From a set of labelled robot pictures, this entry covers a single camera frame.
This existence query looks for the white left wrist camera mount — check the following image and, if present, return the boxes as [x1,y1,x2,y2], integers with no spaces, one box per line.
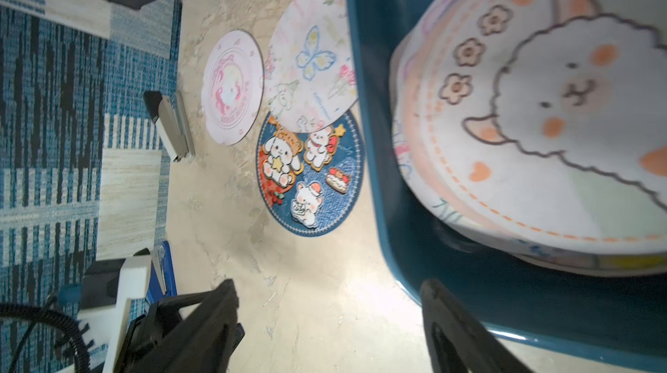
[57,248,152,372]

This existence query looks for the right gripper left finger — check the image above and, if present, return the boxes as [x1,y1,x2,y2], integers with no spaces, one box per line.
[114,279,245,372]

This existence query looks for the teal plastic storage box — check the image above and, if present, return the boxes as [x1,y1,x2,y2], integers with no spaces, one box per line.
[347,0,666,372]

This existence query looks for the pink kitty coaster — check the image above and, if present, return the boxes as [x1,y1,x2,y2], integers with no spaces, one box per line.
[201,29,264,146]

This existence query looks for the blue handheld device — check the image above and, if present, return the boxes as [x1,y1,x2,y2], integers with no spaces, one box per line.
[147,241,178,304]

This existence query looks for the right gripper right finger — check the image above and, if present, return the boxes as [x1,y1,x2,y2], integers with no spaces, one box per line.
[420,279,531,373]

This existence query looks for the dark blue cartoon coaster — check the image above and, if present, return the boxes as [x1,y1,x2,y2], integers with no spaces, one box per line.
[256,112,365,238]

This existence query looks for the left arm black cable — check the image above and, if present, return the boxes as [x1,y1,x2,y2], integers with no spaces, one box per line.
[0,294,92,373]

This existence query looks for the white marker black cap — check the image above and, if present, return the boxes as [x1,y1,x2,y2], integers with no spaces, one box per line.
[143,91,196,162]

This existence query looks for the white dog coaster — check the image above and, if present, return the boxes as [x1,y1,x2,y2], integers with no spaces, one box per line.
[397,0,666,255]

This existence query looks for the white butterfly coaster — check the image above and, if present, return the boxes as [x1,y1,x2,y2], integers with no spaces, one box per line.
[265,0,358,133]

